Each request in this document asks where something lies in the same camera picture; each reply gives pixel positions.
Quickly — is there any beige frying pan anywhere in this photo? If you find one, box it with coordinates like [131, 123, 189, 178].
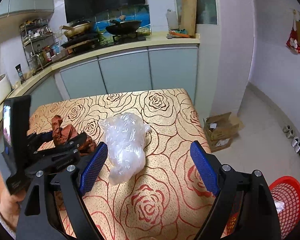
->
[60, 22, 93, 38]

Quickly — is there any person's left hand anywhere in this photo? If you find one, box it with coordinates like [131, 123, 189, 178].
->
[0, 173, 26, 231]

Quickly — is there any black wok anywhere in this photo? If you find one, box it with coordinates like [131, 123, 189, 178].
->
[106, 20, 141, 36]

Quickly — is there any clear plastic bag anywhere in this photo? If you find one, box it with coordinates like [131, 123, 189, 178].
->
[100, 112, 151, 185]

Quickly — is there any red hanging cloth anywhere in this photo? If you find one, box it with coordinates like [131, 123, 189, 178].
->
[286, 9, 300, 55]

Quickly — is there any red plastic mesh basket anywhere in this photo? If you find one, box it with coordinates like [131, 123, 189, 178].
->
[223, 176, 300, 239]

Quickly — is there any cardboard box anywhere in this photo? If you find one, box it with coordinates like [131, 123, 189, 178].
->
[204, 112, 244, 153]

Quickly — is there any white plastic jug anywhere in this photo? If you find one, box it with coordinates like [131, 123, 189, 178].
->
[166, 9, 179, 30]

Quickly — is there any metal spice rack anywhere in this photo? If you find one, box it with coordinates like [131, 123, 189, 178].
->
[19, 18, 60, 72]

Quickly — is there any silver cartoon snack wrapper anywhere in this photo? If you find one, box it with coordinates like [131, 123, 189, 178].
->
[274, 200, 285, 214]

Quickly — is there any rose pattern tablecloth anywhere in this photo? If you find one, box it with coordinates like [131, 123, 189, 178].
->
[29, 89, 215, 239]

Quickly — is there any black gas stove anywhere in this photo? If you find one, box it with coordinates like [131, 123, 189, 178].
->
[61, 33, 146, 55]

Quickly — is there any kitchen counter with cabinets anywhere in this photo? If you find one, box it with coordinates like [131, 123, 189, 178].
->
[0, 31, 201, 176]

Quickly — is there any wooden cutting board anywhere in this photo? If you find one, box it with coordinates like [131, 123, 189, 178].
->
[180, 0, 197, 36]

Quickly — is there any brown paper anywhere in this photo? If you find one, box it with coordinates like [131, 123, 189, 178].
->
[51, 115, 97, 155]

